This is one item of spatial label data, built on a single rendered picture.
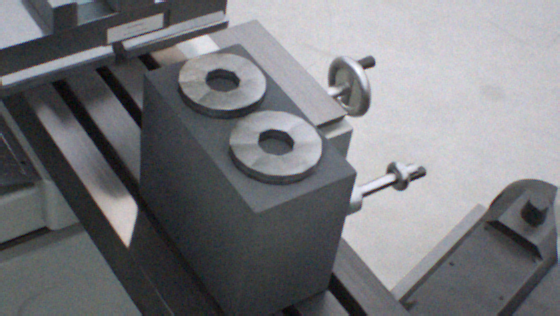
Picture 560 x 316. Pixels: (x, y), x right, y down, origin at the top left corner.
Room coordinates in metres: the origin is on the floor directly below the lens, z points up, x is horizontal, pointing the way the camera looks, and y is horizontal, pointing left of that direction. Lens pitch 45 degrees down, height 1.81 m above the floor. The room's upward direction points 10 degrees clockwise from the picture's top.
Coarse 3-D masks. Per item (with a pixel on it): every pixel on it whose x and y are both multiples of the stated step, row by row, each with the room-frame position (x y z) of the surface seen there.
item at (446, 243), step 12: (480, 204) 1.40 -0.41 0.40; (468, 216) 1.36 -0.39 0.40; (480, 216) 1.37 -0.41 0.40; (456, 228) 1.33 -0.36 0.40; (468, 228) 1.33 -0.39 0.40; (444, 240) 1.29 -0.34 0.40; (456, 240) 1.29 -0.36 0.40; (432, 252) 1.25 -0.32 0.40; (444, 252) 1.26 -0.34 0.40; (420, 264) 1.22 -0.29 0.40; (432, 264) 1.22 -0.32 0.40; (408, 276) 1.19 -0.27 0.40; (420, 276) 1.19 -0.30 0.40; (396, 288) 1.15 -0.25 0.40; (408, 288) 1.16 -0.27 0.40
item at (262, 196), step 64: (192, 64) 0.79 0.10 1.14; (256, 64) 0.83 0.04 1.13; (192, 128) 0.71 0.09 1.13; (256, 128) 0.71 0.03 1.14; (192, 192) 0.70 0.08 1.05; (256, 192) 0.64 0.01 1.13; (320, 192) 0.66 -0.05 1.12; (192, 256) 0.69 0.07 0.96; (256, 256) 0.62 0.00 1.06; (320, 256) 0.68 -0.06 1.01
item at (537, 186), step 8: (512, 184) 1.31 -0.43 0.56; (520, 184) 1.29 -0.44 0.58; (528, 184) 1.29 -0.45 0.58; (536, 184) 1.28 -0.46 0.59; (544, 184) 1.28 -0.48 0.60; (552, 184) 1.29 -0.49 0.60; (504, 192) 1.29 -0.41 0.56; (536, 192) 1.26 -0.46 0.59; (544, 192) 1.26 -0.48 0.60; (552, 192) 1.26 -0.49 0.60; (496, 200) 1.29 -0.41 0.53; (552, 200) 1.24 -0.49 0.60; (488, 208) 1.30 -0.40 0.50
